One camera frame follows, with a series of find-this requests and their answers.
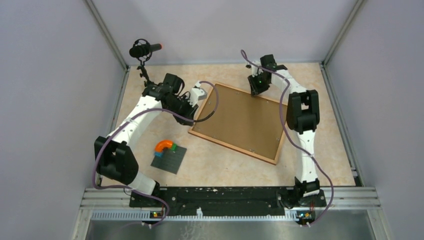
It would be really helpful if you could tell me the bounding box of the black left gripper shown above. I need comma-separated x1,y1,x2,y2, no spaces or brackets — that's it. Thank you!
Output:
165,94,199,127

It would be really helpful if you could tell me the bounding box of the red wooden photo frame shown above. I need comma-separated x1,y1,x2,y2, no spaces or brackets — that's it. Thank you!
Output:
188,82,286,165

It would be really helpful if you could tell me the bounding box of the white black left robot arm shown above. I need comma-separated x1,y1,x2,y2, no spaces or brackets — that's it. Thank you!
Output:
94,73,208,207

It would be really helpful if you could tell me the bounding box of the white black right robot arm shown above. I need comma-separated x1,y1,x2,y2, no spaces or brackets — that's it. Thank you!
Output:
246,54,321,206

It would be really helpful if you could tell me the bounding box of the black microphone tripod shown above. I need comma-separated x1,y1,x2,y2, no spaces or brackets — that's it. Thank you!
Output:
137,63,157,88

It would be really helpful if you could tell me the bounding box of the orange curved lego piece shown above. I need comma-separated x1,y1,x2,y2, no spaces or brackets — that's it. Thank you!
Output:
154,139,174,152

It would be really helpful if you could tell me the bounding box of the blue lego brick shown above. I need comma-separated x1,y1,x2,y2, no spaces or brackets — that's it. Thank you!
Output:
154,151,164,158

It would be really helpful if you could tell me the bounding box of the grey lego baseplate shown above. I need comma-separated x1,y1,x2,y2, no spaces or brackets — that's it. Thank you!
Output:
150,146,187,175

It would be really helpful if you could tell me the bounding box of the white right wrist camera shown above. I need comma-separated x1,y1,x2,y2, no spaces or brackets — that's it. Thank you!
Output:
245,60,263,78

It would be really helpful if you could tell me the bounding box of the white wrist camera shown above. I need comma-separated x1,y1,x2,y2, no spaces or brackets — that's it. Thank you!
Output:
245,60,263,78
188,81,208,107

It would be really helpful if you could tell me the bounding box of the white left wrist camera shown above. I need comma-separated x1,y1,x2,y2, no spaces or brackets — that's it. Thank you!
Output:
188,81,208,107

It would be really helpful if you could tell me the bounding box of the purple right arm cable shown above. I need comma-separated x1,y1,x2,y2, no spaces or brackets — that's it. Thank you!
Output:
240,49,335,228

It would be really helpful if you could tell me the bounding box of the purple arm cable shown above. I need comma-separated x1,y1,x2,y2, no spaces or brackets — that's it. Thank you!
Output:
240,49,335,228
91,80,220,229

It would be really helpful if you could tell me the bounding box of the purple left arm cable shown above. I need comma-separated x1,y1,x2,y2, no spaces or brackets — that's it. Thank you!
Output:
91,80,220,229

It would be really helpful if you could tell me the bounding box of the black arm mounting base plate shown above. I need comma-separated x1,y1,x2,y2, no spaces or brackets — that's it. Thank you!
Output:
129,186,327,217

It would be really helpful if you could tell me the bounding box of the aluminium front rail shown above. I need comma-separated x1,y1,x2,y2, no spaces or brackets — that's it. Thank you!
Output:
80,187,381,223

